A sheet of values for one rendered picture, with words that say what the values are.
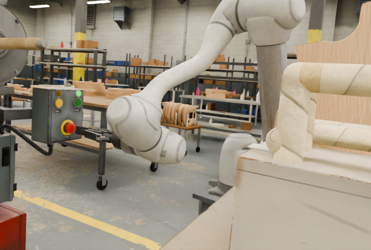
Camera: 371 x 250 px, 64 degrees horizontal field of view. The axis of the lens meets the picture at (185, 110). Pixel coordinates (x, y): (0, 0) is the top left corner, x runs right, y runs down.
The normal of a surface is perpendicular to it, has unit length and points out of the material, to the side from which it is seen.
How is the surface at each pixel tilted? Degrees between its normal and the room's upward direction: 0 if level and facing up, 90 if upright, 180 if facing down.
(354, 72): 64
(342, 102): 90
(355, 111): 90
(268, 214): 90
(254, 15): 117
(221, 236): 0
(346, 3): 90
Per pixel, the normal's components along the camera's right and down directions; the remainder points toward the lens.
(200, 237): 0.07, -0.99
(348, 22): -0.47, 0.05
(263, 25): -0.60, 0.43
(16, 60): 0.92, 0.18
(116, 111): -0.42, -0.35
